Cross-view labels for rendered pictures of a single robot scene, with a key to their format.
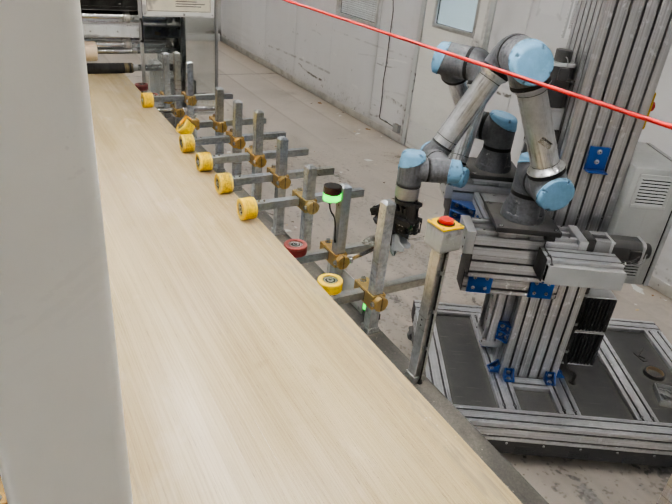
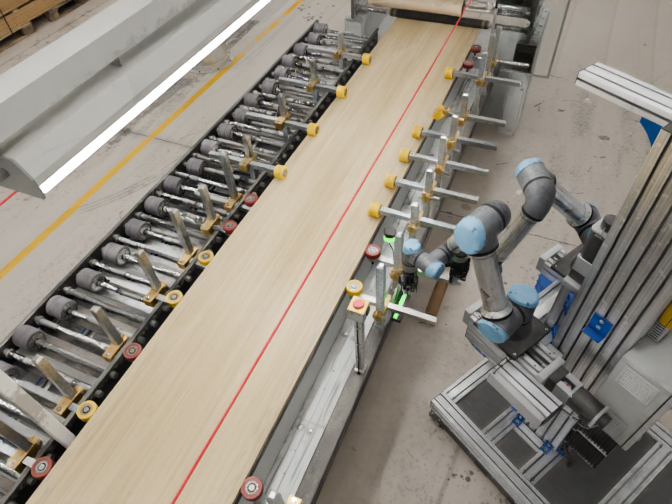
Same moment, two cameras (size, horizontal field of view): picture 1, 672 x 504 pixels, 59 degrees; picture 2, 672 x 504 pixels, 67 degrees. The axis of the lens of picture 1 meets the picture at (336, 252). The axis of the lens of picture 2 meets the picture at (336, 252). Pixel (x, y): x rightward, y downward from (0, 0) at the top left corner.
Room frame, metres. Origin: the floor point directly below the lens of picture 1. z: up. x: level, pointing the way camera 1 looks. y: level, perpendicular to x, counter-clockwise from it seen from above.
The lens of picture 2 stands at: (0.73, -1.23, 2.86)
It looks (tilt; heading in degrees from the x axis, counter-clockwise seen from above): 49 degrees down; 59
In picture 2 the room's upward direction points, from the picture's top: 4 degrees counter-clockwise
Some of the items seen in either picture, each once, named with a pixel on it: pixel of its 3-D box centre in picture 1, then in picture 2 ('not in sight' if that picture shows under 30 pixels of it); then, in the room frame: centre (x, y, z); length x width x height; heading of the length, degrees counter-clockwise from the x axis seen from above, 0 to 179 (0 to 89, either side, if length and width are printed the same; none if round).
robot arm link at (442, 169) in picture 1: (441, 169); (432, 263); (1.76, -0.30, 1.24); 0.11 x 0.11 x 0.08; 8
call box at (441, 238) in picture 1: (443, 235); (358, 310); (1.40, -0.28, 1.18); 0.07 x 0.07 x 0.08; 32
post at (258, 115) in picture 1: (257, 163); (439, 169); (2.47, 0.39, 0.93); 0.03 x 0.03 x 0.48; 32
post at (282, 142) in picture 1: (280, 192); (426, 201); (2.26, 0.26, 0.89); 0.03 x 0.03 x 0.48; 32
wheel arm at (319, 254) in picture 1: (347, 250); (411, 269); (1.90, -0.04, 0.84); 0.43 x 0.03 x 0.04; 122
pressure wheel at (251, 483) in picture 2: not in sight; (254, 491); (0.73, -0.52, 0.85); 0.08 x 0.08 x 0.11
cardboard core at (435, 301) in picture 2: not in sight; (436, 298); (2.33, 0.14, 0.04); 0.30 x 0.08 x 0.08; 32
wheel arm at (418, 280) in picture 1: (380, 289); (392, 307); (1.68, -0.16, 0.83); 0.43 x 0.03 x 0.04; 122
